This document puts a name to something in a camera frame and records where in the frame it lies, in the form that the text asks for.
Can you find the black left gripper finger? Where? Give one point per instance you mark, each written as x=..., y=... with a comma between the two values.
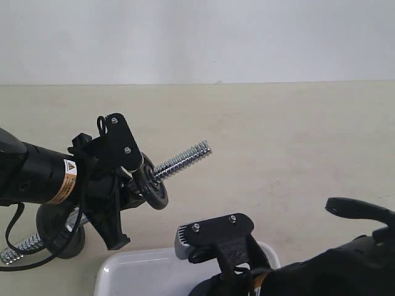
x=107, y=222
x=129, y=195

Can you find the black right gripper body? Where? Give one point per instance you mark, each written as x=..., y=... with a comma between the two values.
x=240, y=261

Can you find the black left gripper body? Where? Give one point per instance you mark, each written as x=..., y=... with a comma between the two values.
x=101, y=184

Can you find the chrome threaded dumbbell bar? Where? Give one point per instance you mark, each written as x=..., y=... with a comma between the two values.
x=33, y=243

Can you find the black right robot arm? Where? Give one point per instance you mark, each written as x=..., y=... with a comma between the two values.
x=363, y=266

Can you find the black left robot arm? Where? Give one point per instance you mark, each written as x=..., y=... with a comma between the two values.
x=36, y=175

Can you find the black right weight plate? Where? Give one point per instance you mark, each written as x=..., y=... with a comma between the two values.
x=154, y=192

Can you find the black weight plate in tray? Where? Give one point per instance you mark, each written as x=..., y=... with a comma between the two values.
x=209, y=287

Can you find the black left weight plate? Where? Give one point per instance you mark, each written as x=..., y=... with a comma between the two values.
x=54, y=224

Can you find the white plastic tray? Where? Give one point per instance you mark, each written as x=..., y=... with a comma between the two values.
x=151, y=272

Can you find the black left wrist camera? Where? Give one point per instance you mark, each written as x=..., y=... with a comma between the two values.
x=116, y=144

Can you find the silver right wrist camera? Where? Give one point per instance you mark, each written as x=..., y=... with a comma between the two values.
x=195, y=241

